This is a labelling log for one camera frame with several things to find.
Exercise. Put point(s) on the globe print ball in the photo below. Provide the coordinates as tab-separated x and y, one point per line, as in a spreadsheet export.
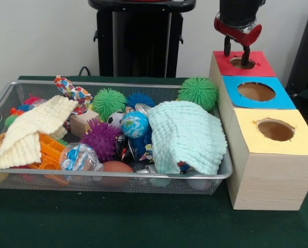
135	124

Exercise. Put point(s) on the small soccer ball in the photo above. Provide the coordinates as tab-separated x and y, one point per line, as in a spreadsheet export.
115	119

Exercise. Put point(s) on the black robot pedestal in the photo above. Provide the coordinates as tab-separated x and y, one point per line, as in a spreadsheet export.
143	46

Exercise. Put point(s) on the purple spiky ball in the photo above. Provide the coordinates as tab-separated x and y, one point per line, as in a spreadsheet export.
100	140

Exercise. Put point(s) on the colourful printed cloth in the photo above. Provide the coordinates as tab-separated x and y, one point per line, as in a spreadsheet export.
76	95

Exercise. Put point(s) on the mint green waffle cloth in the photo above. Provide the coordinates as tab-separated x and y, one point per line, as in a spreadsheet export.
187	134

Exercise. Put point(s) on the silver mesh bin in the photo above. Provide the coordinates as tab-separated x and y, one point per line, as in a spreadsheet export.
104	186

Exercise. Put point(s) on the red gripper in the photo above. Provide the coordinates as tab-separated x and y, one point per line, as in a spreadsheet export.
246	36

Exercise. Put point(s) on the wooden box with three holes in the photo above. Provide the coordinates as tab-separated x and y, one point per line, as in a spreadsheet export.
267	180

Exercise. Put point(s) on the cream waffle cloth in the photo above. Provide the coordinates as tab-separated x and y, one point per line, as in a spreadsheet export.
19	139

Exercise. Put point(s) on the large green spiky ball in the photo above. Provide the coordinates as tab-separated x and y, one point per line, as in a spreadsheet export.
198	93

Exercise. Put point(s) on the plain wooden cube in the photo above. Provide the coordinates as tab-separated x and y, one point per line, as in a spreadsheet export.
81	124

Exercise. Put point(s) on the crushed bottle with blue label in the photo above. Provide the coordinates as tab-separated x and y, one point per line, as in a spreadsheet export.
79	157

